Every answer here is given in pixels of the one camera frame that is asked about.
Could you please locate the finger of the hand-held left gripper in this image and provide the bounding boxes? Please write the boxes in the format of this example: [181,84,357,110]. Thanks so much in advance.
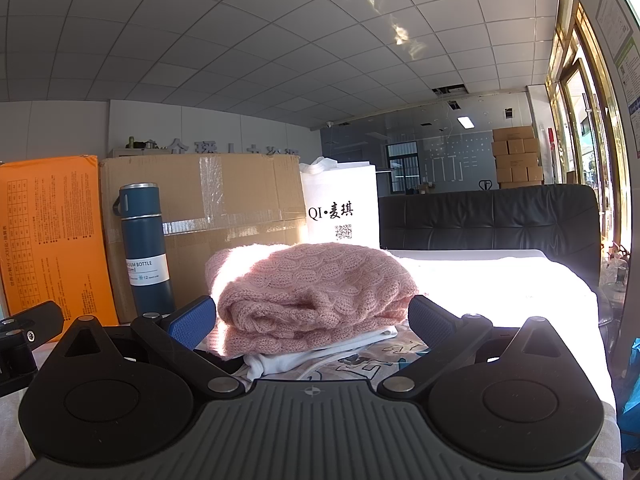
[0,301,65,345]

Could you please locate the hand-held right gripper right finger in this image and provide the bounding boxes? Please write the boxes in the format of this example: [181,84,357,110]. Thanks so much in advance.
[377,295,585,397]

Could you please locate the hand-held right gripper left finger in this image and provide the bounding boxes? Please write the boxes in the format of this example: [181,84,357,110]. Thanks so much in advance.
[47,296,246,397]

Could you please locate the pink knit sweater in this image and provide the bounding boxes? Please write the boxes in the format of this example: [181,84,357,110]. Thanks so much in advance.
[205,242,420,359]

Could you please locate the printed bed sheet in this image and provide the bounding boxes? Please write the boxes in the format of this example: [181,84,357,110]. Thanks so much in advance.
[0,249,626,480]

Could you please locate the orange printed box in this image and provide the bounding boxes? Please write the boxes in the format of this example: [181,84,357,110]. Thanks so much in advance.
[0,155,121,324]

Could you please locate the dark blue vacuum bottle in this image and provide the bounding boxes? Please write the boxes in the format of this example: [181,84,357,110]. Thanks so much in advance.
[114,183,176,325]

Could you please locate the white garment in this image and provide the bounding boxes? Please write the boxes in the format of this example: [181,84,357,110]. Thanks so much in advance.
[242,324,432,381]

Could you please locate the black leather sofa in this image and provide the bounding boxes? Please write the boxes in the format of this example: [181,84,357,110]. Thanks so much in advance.
[378,183,601,292]

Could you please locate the taped brown cardboard box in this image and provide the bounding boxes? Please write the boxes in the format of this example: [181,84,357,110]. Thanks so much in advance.
[99,152,309,326]

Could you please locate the white shopping bag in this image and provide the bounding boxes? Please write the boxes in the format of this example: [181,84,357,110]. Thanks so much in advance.
[299,156,381,250]

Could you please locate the stack of cardboard boxes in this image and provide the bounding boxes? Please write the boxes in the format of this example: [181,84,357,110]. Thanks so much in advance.
[491,126,545,190]

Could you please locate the clear water jug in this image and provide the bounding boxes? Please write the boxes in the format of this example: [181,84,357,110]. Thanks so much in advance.
[601,244,632,307]

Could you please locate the blue plastic bag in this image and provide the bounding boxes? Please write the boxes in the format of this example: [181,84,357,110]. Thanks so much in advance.
[619,337,640,417]

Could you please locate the gold framed glass door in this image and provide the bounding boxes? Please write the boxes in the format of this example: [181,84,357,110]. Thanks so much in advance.
[544,0,632,261]

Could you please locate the grey wall lettering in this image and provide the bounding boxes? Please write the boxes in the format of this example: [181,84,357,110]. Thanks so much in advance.
[169,139,301,158]

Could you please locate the blue-edged wall poster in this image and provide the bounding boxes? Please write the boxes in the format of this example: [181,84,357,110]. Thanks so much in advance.
[612,35,640,157]

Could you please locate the white wall poster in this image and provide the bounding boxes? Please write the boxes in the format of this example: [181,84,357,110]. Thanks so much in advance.
[595,0,632,51]

